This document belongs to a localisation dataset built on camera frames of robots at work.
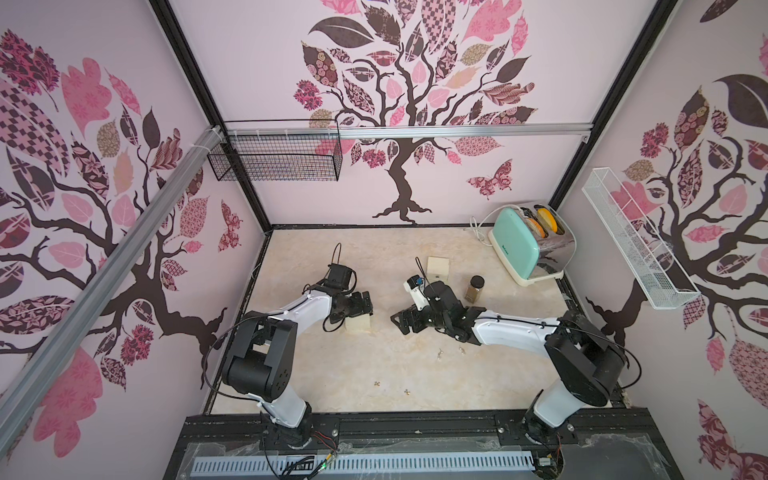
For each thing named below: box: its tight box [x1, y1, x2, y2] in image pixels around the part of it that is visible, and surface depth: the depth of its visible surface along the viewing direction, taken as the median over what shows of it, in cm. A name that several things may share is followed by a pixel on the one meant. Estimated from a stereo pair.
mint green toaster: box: [488, 203, 577, 286], surface depth 97 cm
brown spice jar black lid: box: [465, 275, 485, 304], surface depth 94 cm
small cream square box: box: [426, 256, 450, 284], surface depth 106 cm
